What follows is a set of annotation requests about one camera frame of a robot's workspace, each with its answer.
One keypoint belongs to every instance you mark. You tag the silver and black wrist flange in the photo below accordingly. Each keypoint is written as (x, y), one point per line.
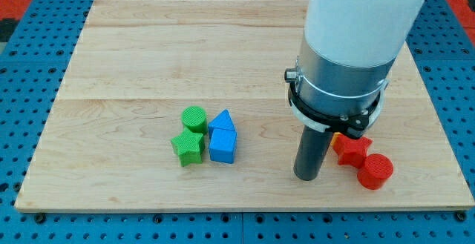
(330, 97)

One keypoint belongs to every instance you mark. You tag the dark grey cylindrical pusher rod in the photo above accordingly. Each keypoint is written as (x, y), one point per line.
(311, 152)

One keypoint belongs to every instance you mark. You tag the red cylinder block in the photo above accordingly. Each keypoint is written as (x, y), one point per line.
(376, 170)

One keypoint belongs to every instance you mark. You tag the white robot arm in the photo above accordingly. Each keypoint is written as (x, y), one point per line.
(359, 32)

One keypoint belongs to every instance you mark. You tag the red star block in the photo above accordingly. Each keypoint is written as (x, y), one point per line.
(352, 151)

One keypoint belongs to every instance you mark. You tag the green star block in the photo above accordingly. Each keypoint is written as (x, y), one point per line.
(188, 146)

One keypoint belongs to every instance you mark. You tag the yellow block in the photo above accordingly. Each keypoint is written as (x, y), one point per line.
(334, 138)

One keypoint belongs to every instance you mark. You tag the blue cube block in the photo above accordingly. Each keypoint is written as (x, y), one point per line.
(223, 146)

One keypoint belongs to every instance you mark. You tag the blue triangle block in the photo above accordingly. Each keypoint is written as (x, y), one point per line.
(222, 121)

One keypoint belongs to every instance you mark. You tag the green cylinder block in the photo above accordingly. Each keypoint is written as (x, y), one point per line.
(194, 118)

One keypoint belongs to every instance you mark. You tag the wooden board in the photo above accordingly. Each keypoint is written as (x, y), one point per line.
(106, 146)

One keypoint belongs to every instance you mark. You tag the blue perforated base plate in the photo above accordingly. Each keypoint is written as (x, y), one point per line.
(37, 41)

